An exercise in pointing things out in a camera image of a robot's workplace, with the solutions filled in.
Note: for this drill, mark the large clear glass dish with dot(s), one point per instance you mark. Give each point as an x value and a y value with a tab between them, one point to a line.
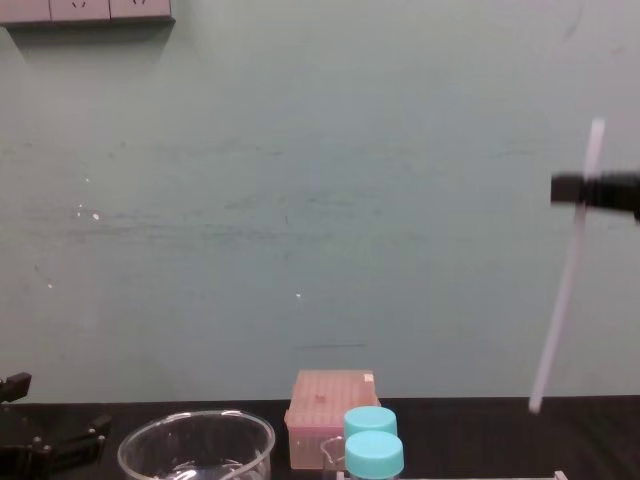
197	450

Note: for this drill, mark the white wall socket panel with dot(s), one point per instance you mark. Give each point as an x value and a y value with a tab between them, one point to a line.
85	10

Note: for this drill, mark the black table cloth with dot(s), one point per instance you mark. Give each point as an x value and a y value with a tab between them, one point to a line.
475	435

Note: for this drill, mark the small clear glass beaker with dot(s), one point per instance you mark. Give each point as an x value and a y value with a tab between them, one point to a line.
332	455

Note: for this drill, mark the glass bottle with teal cap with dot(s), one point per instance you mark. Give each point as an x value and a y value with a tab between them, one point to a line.
374	455
370	420

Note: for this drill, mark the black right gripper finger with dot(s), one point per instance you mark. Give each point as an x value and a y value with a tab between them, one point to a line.
612	196
566	189

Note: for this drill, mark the white stirring rod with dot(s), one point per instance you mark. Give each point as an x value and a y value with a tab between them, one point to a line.
560	320

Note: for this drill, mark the pink pipette tip box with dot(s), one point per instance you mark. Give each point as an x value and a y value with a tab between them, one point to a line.
325	405

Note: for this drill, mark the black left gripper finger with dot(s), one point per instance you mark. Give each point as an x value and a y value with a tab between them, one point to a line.
82	437
15	387

